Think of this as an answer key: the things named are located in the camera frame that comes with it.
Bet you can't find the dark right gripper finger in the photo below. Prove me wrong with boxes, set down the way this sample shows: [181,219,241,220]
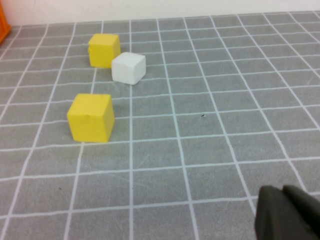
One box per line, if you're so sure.
[254,184,320,240]

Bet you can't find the orange plastic cutlery crate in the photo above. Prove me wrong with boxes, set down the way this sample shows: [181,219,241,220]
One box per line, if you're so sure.
[0,0,12,46]

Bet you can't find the grey grid tablecloth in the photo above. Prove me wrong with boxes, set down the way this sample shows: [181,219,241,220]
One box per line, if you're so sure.
[0,11,320,240]

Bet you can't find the white cube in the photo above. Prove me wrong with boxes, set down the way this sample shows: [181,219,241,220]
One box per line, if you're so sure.
[111,52,147,86]

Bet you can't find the yellow cube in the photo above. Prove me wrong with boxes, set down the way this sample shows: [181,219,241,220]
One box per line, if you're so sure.
[66,93,116,144]
[88,33,121,69]

